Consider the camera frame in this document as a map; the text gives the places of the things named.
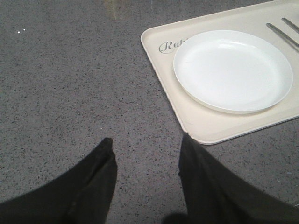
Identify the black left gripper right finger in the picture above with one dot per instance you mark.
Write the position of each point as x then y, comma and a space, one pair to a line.
215, 195

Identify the cream rabbit serving tray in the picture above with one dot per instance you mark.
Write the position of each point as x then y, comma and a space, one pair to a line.
206, 125

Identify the stainless steel fork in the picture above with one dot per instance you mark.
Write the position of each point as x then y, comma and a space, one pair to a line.
283, 36

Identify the white round plate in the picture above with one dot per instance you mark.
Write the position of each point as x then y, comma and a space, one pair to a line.
232, 71

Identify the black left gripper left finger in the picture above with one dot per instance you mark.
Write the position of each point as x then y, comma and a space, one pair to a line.
82, 195

